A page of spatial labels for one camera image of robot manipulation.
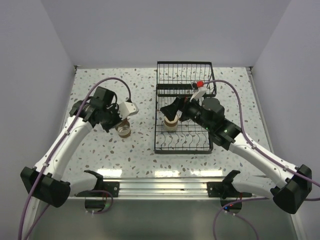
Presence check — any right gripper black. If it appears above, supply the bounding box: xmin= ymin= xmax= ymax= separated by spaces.
xmin=160 ymin=93 xmax=213 ymax=132

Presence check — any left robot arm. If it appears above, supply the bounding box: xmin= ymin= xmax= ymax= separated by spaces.
xmin=20 ymin=87 xmax=132 ymax=208

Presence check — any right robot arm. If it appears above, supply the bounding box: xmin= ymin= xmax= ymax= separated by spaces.
xmin=160 ymin=97 xmax=312 ymax=214

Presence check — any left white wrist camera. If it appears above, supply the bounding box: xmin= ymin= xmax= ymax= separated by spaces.
xmin=118 ymin=101 xmax=139 ymax=119

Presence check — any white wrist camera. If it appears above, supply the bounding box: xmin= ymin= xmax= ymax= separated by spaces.
xmin=118 ymin=101 xmax=139 ymax=119
xmin=189 ymin=80 xmax=208 ymax=102

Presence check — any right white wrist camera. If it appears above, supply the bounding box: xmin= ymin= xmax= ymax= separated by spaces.
xmin=189 ymin=80 xmax=208 ymax=102

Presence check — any black wire dish rack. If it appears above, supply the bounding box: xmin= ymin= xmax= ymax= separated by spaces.
xmin=154 ymin=61 xmax=215 ymax=154

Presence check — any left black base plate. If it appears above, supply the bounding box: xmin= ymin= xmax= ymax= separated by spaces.
xmin=75 ymin=181 xmax=120 ymax=198

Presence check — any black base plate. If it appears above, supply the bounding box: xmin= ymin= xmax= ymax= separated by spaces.
xmin=75 ymin=181 xmax=120 ymax=198
xmin=206 ymin=181 xmax=252 ymax=199

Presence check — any aluminium mounting rail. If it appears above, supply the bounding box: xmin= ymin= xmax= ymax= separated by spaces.
xmin=32 ymin=176 xmax=293 ymax=200

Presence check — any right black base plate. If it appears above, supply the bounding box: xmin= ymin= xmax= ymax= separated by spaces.
xmin=206 ymin=181 xmax=252 ymax=199

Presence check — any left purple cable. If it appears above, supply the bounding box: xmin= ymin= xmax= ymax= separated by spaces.
xmin=17 ymin=77 xmax=133 ymax=240

